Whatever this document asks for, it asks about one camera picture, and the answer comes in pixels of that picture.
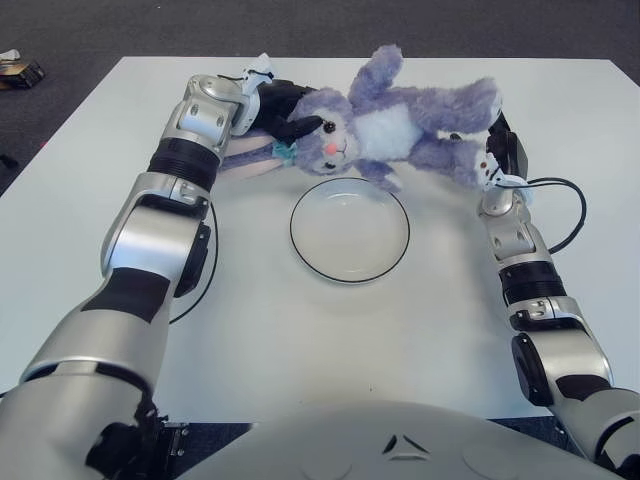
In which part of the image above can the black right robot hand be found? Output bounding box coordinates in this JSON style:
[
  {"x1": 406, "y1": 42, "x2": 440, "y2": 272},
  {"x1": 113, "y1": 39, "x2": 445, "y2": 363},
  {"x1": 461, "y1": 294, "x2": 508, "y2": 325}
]
[{"x1": 447, "y1": 112, "x2": 530, "y2": 181}]

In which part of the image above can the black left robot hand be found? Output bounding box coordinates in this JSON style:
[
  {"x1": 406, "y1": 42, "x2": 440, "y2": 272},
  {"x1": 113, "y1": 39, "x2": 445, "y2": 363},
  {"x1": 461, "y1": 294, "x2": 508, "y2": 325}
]
[{"x1": 247, "y1": 78, "x2": 322, "y2": 147}]

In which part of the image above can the purple plush bunny doll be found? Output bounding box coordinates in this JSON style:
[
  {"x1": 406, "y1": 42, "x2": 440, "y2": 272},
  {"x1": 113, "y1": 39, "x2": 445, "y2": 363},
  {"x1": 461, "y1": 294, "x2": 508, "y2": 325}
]
[{"x1": 219, "y1": 44, "x2": 504, "y2": 195}]

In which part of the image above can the white plate with black rim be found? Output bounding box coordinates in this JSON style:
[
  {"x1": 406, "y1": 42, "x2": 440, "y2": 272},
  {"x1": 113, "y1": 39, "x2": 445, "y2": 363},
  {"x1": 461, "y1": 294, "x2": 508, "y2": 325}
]
[{"x1": 289, "y1": 177, "x2": 411, "y2": 286}]

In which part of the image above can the dark cardboard box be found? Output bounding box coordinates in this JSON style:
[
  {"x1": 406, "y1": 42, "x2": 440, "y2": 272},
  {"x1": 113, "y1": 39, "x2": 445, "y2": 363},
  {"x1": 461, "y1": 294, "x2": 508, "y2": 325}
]
[{"x1": 0, "y1": 59, "x2": 46, "y2": 90}]

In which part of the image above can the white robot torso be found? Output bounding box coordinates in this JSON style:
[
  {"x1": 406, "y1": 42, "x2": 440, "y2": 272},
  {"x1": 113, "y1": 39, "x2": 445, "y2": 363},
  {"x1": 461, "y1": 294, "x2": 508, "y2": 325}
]
[{"x1": 164, "y1": 399, "x2": 626, "y2": 480}]

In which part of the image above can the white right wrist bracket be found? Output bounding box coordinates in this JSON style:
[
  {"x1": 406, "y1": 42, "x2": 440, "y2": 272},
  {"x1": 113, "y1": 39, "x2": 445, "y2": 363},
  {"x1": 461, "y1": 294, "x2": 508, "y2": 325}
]
[{"x1": 477, "y1": 154, "x2": 537, "y2": 202}]

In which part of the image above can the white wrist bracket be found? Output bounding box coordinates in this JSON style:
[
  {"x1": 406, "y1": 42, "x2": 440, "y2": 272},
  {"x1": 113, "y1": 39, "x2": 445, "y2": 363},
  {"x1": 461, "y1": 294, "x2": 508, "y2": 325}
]
[
  {"x1": 477, "y1": 154, "x2": 537, "y2": 202},
  {"x1": 241, "y1": 53, "x2": 275, "y2": 97}
]

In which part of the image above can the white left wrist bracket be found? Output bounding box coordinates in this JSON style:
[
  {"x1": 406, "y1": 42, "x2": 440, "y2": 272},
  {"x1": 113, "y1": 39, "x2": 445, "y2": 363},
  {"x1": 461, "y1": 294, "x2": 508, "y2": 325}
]
[{"x1": 241, "y1": 53, "x2": 275, "y2": 97}]

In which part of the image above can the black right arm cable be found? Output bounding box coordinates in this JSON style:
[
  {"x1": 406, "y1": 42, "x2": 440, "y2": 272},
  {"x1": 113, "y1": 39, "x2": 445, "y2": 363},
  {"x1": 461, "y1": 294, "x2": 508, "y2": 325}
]
[{"x1": 524, "y1": 178, "x2": 587, "y2": 252}]

